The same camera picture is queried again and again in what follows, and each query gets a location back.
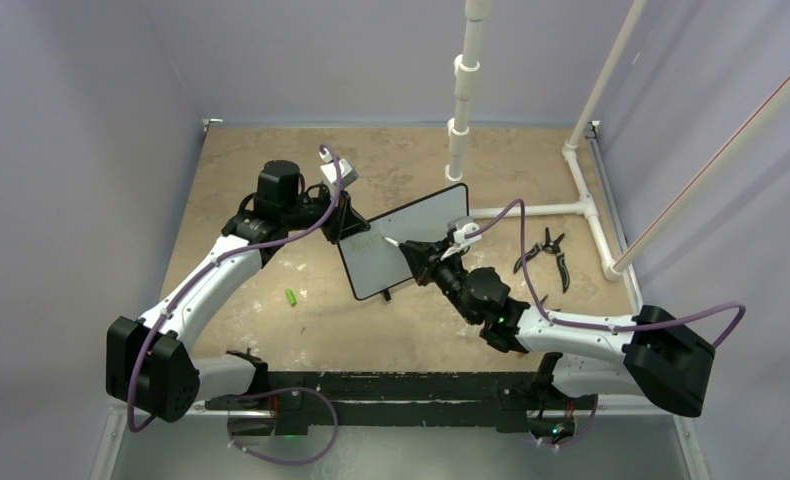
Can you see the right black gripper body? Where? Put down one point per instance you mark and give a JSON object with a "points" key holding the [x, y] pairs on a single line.
{"points": [[450, 275]]}

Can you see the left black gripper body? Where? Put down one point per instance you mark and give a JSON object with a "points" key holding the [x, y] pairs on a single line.
{"points": [[307, 211]]}

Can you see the green marker cap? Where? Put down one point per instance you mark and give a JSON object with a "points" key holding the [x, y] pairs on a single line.
{"points": [[291, 298]]}

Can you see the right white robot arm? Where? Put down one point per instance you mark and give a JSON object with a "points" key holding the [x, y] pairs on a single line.
{"points": [[649, 354]]}

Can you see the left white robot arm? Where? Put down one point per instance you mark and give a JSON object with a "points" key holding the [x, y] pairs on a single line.
{"points": [[148, 361]]}

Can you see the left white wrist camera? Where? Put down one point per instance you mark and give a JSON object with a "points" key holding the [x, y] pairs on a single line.
{"points": [[337, 175]]}

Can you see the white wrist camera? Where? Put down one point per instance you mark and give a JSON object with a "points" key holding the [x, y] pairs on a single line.
{"points": [[337, 175], [462, 233]]}

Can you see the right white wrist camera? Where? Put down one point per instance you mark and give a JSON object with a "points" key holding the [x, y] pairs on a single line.
{"points": [[462, 233]]}

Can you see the white PVC pipe frame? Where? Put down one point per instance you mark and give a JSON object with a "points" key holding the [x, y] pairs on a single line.
{"points": [[466, 66]]}

